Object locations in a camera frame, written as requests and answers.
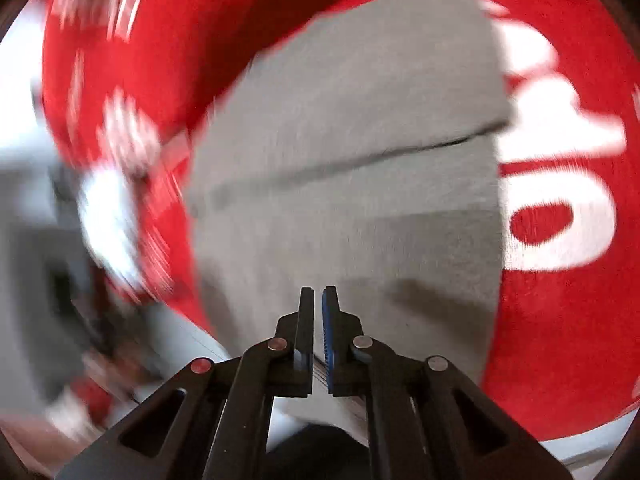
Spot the grey knit top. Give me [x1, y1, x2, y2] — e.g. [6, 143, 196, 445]
[185, 0, 514, 442]

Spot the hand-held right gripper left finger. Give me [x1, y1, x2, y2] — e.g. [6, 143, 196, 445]
[55, 287, 315, 480]

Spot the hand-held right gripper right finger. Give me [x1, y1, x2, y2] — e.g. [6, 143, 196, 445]
[321, 285, 574, 480]

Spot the red printed blanket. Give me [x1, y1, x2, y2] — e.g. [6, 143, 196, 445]
[40, 0, 640, 442]

